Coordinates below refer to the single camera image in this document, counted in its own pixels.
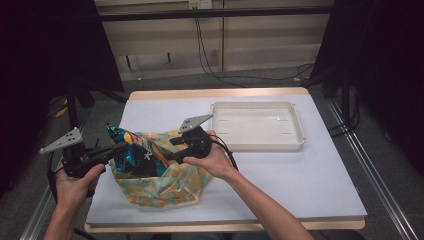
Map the white plastic tray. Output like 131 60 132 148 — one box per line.
209 101 307 152

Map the black floor cable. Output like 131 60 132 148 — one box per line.
327 122 351 138

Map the hand-held gripper cable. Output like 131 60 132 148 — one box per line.
209 134 240 172
46 150 98 240

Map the black wall cable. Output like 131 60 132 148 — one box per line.
194 16 316 88

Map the blue snack packet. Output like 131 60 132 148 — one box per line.
105 122 172 178

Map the black curtain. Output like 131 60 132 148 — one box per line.
0 0 125 198
311 0 424 174

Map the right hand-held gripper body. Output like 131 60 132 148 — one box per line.
177 113 214 160

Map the right hand-held gripper cable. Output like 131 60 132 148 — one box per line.
209 134 240 172

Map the black horizontal bar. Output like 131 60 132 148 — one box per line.
98 5 335 23

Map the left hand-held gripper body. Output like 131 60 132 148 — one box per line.
39 127 113 179

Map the left hand-held gripper cable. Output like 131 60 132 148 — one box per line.
46 150 98 240

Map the orange print green bag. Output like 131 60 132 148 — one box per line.
108 128 215 210

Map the black metal stand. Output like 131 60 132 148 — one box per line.
64 89 81 134
340 74 355 128

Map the person's left hand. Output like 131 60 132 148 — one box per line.
54 163 107 210

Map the white wall outlet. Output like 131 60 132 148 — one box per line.
188 0 213 10

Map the person's right hand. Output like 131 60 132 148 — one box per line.
182 129 237 182

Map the aluminium floor rail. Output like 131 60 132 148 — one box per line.
325 98 420 240
19 121 88 240

